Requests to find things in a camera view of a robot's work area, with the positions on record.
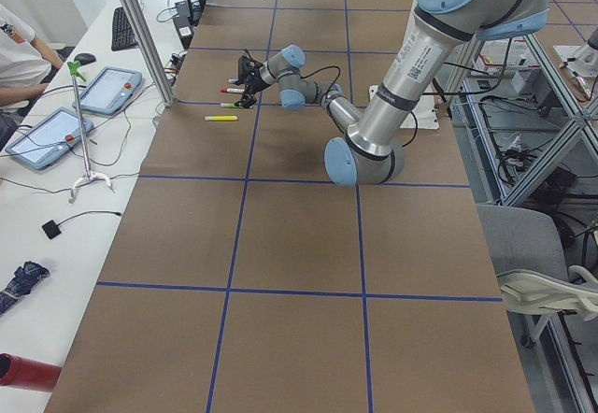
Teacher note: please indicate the near blue teach pendant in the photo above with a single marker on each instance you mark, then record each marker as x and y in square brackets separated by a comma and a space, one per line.
[47, 141]

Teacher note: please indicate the white red-capped marker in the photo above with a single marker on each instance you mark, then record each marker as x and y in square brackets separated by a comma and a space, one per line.
[231, 90]

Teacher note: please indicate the small black puck device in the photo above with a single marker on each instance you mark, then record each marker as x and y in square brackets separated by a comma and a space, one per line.
[51, 229]

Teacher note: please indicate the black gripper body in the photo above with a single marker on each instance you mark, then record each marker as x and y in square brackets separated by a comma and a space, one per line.
[252, 81]

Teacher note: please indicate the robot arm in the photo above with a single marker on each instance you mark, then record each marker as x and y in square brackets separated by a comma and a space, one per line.
[368, 152]

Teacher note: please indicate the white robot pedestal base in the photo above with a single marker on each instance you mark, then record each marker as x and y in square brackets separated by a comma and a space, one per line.
[424, 115]

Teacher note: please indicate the green-handled reacher grabber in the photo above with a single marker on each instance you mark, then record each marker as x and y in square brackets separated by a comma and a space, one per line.
[89, 175]

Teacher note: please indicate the black computer mouse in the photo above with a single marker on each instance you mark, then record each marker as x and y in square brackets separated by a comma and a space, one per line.
[85, 58]

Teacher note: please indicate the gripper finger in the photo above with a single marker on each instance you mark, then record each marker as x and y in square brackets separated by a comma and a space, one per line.
[250, 101]

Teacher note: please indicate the aluminium frame post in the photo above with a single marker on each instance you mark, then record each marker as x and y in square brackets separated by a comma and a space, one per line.
[148, 49]

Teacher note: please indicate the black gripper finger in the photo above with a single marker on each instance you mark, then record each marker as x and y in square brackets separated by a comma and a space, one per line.
[241, 101]

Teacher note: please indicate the yellow marker pen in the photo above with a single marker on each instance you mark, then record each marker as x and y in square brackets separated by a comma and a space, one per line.
[221, 118]

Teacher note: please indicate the seated person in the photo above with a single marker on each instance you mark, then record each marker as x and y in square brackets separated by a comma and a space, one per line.
[28, 64]

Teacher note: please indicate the grey office chair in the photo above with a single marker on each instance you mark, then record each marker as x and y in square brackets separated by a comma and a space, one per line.
[529, 263]

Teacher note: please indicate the blue teach pendant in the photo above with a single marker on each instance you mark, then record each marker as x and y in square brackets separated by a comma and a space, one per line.
[109, 90]
[47, 141]

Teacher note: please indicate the black keyboard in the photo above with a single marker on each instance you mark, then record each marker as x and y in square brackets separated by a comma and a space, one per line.
[122, 33]

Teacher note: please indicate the red cylinder bottle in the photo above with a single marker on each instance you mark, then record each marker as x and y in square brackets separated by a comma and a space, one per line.
[21, 373]

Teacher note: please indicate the far blue teach pendant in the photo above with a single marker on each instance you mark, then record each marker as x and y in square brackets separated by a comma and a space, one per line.
[109, 90]

